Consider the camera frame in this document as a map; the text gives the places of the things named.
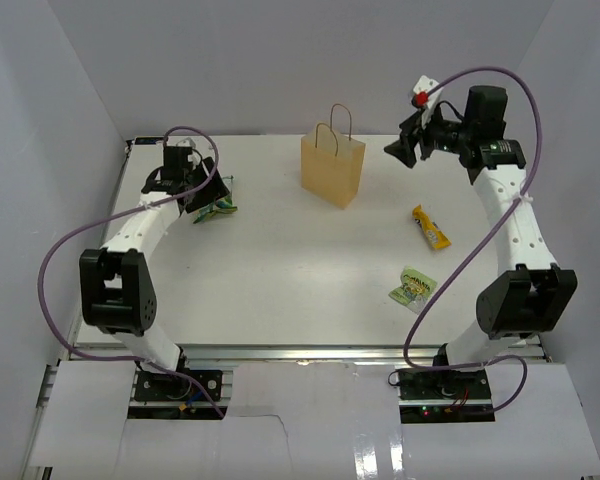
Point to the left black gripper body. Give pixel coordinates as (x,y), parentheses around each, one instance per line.
(208,194)

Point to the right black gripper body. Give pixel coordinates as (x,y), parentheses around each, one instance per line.
(435,134)

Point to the green candy packet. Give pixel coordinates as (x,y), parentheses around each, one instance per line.
(208,212)
(414,290)

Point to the green white snack packet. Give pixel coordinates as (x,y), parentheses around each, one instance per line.
(227,203)

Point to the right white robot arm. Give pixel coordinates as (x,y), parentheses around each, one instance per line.
(531,290)

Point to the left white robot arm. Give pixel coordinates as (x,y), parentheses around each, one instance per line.
(117,293)

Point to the brown paper bag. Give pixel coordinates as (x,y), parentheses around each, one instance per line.
(332,162)

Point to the yellow snack bar right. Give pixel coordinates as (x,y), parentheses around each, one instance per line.
(436,239)

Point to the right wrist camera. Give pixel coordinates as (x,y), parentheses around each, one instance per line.
(424,98)

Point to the front aluminium rail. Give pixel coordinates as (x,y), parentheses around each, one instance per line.
(391,354)

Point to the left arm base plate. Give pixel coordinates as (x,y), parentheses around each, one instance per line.
(162,389)

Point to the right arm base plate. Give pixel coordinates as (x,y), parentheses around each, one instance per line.
(444,397)

